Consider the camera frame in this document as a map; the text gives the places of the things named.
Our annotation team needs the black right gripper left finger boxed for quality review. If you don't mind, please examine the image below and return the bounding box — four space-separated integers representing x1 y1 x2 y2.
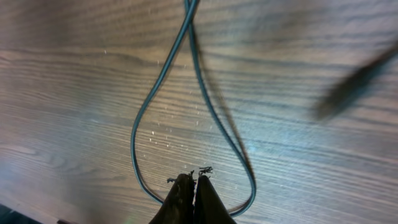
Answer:
149 170 195 224

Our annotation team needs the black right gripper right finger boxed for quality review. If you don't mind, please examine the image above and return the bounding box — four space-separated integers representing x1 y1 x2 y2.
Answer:
194 167 236 224

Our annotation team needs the black cable bundle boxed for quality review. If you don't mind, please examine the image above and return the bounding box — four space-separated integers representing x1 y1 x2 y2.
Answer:
130 0 257 218

